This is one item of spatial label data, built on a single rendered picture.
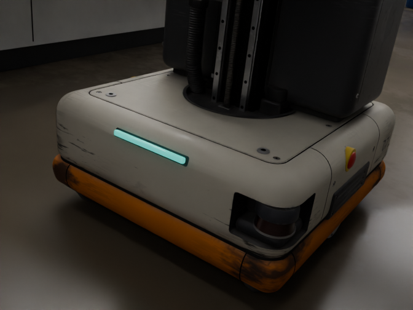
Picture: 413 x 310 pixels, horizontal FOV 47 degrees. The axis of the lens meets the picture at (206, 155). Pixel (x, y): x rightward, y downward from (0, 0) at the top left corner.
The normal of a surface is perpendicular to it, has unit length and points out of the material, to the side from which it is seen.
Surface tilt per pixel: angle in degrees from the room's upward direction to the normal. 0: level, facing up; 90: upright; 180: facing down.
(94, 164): 90
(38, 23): 90
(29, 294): 0
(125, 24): 90
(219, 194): 90
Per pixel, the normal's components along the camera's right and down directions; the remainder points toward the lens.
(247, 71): -0.59, 0.29
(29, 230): 0.11, -0.90
